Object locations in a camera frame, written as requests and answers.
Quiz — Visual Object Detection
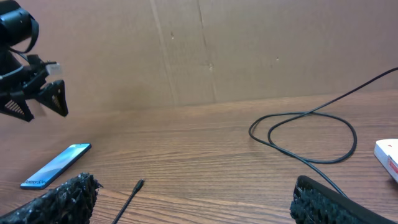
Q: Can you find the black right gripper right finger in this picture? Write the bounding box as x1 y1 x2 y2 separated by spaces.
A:
290 175 395 224

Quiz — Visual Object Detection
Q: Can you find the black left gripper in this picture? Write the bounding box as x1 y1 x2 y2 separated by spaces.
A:
1 50 68 122

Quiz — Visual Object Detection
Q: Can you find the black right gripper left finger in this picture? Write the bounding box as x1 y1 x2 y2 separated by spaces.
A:
1 172 102 224

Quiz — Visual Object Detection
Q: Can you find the Galaxy S24+ smartphone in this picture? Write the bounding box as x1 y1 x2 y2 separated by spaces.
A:
20 143 91 190

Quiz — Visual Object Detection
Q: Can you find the black USB-C charger cable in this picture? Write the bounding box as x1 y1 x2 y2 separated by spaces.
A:
111 67 398 224

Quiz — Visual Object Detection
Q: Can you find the white power strip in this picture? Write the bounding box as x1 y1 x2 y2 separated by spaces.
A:
374 139 397 182

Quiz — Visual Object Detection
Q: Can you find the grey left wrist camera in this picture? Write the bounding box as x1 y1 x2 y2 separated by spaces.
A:
45 62 63 75

